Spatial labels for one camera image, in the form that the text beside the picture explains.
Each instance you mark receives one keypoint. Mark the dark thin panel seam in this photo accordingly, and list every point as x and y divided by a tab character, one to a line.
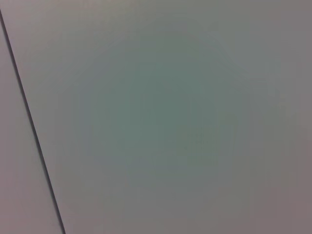
31	122

